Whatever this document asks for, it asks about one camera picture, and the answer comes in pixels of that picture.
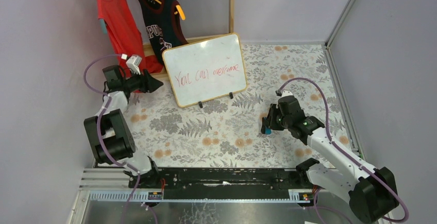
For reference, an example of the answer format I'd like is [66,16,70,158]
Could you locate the white slotted cable duct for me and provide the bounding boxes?
[89,191,312,203]

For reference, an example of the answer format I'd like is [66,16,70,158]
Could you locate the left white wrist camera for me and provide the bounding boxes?
[121,54,142,75]

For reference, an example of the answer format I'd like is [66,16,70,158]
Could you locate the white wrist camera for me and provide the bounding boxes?
[121,54,142,75]
[280,90,293,97]

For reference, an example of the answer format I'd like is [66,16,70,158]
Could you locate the blue whiteboard eraser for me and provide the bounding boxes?
[261,117,272,135]

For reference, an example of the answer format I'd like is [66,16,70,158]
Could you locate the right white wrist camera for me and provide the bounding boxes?
[280,90,293,97]

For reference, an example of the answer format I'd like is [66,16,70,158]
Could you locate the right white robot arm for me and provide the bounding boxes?
[261,91,399,223]

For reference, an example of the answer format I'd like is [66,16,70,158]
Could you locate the red tank top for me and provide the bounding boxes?
[102,0,163,73]

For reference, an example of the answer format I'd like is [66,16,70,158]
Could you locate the dark navy basketball jersey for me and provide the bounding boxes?
[138,0,188,65]

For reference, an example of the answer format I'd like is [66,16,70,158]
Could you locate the aluminium frame rails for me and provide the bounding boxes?
[66,0,437,224]

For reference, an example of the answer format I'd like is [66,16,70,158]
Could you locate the yellow framed whiteboard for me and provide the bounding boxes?
[162,33,248,108]

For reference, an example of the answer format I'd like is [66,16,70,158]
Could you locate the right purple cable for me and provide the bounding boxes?
[276,77,410,224]

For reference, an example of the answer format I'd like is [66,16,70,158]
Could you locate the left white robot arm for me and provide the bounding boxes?
[83,65,163,179]

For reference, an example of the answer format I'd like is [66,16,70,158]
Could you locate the purple cable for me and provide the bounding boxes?
[276,77,410,224]
[83,54,159,224]

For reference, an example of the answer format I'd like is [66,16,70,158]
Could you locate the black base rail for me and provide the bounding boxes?
[124,167,314,197]

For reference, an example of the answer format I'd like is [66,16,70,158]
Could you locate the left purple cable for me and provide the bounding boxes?
[83,54,159,224]

